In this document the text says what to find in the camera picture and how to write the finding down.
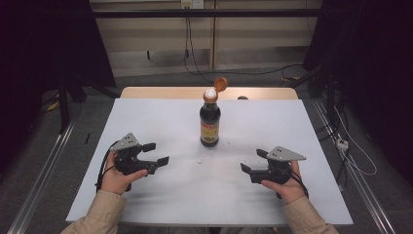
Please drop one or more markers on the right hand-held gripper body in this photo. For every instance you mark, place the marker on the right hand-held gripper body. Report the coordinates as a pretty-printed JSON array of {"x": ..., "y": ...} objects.
[{"x": 279, "y": 162}]

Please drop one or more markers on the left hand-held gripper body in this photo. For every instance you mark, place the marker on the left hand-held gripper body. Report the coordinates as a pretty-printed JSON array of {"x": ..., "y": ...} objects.
[{"x": 128, "y": 157}]

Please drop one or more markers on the soy sauce bottle yellow label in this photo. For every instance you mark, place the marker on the soy sauce bottle yellow label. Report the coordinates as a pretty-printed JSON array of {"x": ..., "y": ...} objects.
[{"x": 209, "y": 117}]

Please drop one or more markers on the person's left hand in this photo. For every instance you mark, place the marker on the person's left hand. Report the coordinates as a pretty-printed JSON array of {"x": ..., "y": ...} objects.
[{"x": 117, "y": 180}]

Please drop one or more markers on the person's right hand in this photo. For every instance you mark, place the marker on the person's right hand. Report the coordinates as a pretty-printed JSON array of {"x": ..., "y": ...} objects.
[{"x": 290, "y": 191}]

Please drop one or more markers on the white table board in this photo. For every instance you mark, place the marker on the white table board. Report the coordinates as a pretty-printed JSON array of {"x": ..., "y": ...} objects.
[{"x": 181, "y": 188}]

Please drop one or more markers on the small black stick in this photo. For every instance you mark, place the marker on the small black stick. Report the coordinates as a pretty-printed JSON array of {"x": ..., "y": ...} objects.
[{"x": 87, "y": 138}]

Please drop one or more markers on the wooden table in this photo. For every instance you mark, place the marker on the wooden table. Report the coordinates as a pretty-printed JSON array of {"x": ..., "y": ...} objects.
[{"x": 162, "y": 92}]

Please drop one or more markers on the dark round object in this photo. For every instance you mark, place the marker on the dark round object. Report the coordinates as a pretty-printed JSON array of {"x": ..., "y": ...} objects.
[{"x": 242, "y": 97}]

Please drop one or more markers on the white power strip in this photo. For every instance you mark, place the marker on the white power strip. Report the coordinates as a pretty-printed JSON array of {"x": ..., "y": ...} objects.
[{"x": 342, "y": 144}]

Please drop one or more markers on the black metal stand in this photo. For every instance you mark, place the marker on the black metal stand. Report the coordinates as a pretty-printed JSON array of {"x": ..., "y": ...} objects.
[{"x": 63, "y": 104}]

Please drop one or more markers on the black horizontal bar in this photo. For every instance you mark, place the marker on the black horizontal bar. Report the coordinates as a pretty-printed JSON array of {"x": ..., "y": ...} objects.
[{"x": 162, "y": 13}]

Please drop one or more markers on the dark curtain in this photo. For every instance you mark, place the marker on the dark curtain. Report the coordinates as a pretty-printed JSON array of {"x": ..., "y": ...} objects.
[
  {"x": 373, "y": 48},
  {"x": 39, "y": 48}
]

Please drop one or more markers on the metal floor rail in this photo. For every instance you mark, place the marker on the metal floor rail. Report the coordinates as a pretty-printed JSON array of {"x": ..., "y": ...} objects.
[
  {"x": 367, "y": 191},
  {"x": 39, "y": 185}
]

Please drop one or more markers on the white wall socket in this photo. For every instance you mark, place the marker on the white wall socket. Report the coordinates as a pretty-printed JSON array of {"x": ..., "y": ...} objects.
[{"x": 192, "y": 3}]

